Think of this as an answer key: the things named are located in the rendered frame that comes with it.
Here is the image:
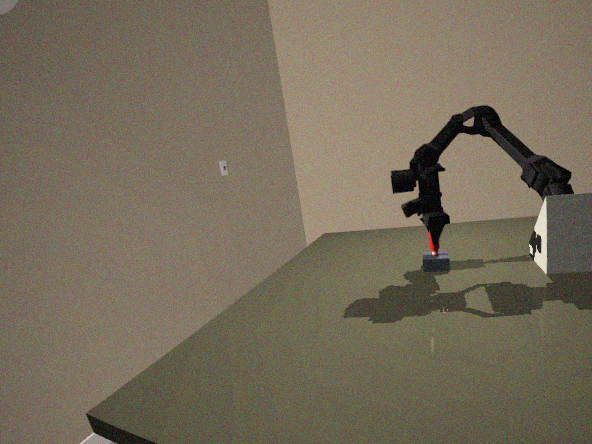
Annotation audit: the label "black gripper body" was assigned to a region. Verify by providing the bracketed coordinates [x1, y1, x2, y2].
[417, 189, 450, 226]

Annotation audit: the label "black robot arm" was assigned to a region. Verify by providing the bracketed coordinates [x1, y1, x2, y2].
[391, 105, 574, 218]

